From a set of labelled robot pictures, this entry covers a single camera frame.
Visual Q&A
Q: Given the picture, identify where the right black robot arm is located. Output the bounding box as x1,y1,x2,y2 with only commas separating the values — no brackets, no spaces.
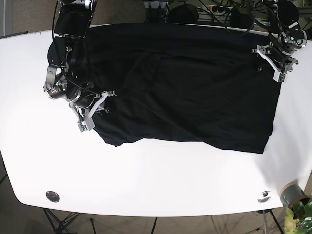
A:
43,0,115,132

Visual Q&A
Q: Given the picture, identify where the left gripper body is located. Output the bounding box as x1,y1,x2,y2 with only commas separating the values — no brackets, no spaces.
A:
252,32,308,82

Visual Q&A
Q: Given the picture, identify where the metal table grommet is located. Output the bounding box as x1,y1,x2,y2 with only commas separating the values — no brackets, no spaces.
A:
257,191,272,203
46,191,60,203

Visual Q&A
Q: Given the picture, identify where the grey plant pot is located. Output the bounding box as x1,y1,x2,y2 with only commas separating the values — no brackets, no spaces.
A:
279,182,309,208

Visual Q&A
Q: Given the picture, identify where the black T-shirt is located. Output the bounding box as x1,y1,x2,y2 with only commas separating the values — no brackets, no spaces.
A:
69,23,281,154

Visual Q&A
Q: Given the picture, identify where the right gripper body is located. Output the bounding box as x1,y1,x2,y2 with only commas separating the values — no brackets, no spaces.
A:
45,80,115,133

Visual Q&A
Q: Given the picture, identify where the green plant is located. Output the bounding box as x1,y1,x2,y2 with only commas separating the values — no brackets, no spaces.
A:
284,197,312,234

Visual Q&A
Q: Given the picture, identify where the left metal table grommet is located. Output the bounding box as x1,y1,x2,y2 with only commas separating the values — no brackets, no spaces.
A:
46,191,60,203

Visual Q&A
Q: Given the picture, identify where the right metal table grommet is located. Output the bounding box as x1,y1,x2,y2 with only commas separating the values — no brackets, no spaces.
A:
257,191,272,203

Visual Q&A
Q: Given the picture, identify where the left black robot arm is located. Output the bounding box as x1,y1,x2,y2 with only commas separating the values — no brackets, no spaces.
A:
225,0,308,82

